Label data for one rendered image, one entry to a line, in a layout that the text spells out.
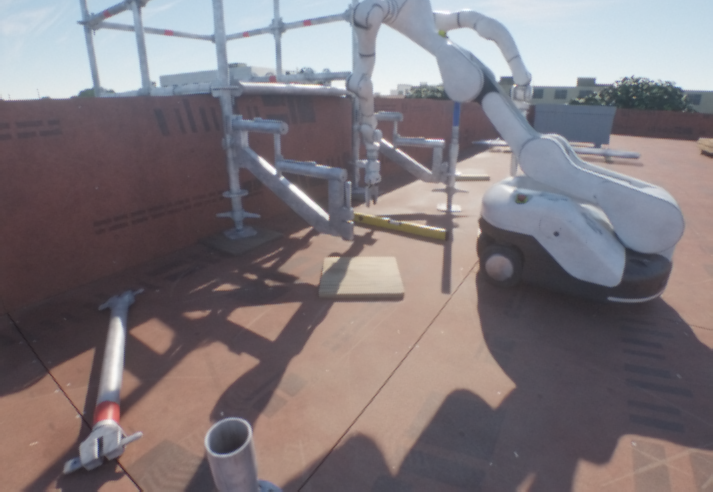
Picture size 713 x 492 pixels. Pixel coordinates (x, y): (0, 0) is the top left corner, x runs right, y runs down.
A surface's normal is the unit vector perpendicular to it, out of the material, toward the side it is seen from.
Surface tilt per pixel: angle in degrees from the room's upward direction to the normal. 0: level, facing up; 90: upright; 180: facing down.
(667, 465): 0
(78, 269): 90
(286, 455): 0
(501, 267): 90
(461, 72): 87
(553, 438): 0
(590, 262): 90
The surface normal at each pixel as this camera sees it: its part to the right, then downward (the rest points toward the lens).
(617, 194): -0.60, 0.19
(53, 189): 0.83, 0.18
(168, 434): 0.00, -0.94
